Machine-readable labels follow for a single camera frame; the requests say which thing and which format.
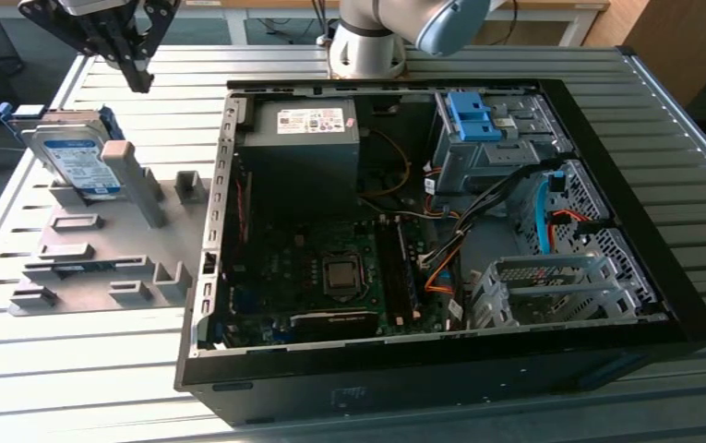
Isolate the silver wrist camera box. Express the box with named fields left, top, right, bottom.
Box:
left=56, top=0, right=131, bottom=16

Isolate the grey power supply unit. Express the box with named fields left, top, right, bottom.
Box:
left=237, top=97, right=363, bottom=222

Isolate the CPU socket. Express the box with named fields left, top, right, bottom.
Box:
left=319, top=251, right=365, bottom=301

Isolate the red twisted wire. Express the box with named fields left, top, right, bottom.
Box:
left=233, top=174, right=252, bottom=244

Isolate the silver disk bay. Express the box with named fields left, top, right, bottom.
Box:
left=468, top=251, right=667, bottom=329

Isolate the black cable bundle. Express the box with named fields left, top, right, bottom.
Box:
left=416, top=159, right=560, bottom=271

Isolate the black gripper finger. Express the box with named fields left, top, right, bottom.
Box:
left=16, top=0, right=139, bottom=92
left=129, top=0, right=181, bottom=93

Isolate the grey parts rack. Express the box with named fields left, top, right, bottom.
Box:
left=5, top=140, right=213, bottom=318

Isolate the blue plastic latch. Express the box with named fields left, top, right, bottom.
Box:
left=447, top=91, right=507, bottom=142

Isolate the dark blue RAM stick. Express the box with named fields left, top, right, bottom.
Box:
left=49, top=260, right=113, bottom=274

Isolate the black PC case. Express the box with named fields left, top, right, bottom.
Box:
left=171, top=77, right=706, bottom=428

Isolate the green motherboard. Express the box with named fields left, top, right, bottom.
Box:
left=221, top=216, right=452, bottom=347

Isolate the orange flat wire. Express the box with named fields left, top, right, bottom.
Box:
left=546, top=210, right=594, bottom=241

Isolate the thin orange wire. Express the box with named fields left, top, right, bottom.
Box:
left=424, top=257, right=456, bottom=294

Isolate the black graphics card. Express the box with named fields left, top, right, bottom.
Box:
left=287, top=307, right=381, bottom=342

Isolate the hard disk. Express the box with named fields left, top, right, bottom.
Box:
left=0, top=102, right=127, bottom=202

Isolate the white framed desk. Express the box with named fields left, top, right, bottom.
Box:
left=0, top=0, right=612, bottom=47

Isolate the yellow wire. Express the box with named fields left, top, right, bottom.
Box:
left=356, top=130, right=412, bottom=198

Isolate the black RAM stick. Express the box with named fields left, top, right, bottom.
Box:
left=375, top=214, right=404, bottom=327

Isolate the brown wooden cabinet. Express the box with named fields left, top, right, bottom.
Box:
left=583, top=0, right=706, bottom=108

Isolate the silver drive cage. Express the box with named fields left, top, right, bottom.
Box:
left=431, top=90, right=575, bottom=198

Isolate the blue wire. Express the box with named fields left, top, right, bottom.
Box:
left=534, top=173, right=567, bottom=255

